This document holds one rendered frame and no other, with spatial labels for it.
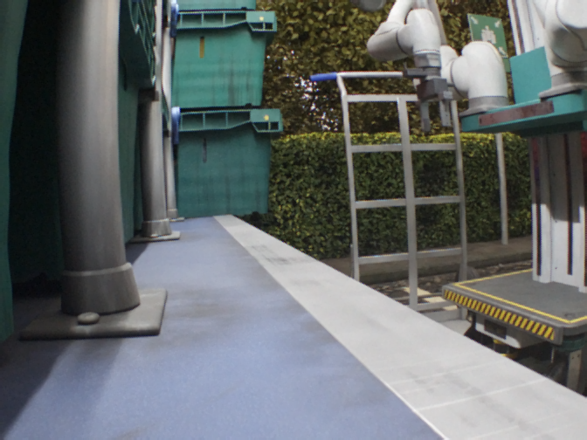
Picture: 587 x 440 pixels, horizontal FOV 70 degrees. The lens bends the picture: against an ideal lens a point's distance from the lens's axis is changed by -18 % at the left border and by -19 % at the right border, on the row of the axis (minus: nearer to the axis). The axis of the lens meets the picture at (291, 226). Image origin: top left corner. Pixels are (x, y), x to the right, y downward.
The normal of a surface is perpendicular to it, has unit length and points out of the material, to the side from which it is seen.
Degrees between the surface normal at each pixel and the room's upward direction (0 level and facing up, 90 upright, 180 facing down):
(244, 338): 0
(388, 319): 0
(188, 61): 94
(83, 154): 90
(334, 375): 0
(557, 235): 90
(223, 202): 93
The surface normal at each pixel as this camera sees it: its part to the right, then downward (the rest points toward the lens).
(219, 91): 0.20, 0.15
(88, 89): 0.47, 0.04
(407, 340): -0.07, -0.99
